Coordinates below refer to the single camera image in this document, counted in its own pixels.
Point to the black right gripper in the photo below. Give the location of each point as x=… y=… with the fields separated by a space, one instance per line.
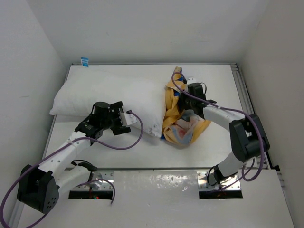
x=184 y=106

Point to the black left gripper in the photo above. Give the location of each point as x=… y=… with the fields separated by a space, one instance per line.
x=115 y=108

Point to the yellow blue printed pillowcase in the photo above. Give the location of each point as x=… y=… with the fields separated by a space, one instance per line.
x=181 y=128

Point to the white pillow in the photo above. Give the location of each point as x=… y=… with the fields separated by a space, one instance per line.
x=144 y=97

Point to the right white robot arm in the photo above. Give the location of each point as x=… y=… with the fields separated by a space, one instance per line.
x=247 y=136

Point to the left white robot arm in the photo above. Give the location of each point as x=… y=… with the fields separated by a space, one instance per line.
x=40 y=186

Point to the blue white pillow tag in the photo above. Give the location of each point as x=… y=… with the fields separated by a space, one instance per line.
x=85 y=62

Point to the white front cover board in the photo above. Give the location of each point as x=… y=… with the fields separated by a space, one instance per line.
x=162 y=199

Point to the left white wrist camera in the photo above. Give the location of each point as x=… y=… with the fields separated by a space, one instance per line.
x=127 y=119

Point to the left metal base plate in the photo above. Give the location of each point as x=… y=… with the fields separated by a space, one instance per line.
x=104 y=178

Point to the metal base plate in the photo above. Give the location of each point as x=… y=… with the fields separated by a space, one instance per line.
x=104 y=178
x=206 y=182

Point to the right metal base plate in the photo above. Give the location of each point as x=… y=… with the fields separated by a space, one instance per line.
x=206 y=182

